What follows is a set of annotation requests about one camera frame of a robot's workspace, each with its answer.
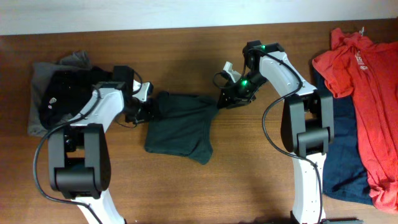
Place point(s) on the dark green Nike t-shirt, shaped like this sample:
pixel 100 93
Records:
pixel 183 127

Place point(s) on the grey folded garment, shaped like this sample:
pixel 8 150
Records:
pixel 43 71

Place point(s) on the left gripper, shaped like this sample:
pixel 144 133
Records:
pixel 150 112

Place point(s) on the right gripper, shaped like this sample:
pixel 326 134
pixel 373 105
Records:
pixel 234 93

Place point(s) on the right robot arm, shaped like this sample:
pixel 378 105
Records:
pixel 307 127

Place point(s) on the blue garment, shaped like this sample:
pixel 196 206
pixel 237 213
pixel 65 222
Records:
pixel 344 176

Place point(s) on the red garment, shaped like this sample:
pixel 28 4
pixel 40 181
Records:
pixel 356 66

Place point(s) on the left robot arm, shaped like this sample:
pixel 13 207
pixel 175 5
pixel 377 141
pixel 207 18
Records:
pixel 79 163

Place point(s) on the black folded garment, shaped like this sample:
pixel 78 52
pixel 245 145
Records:
pixel 67 93

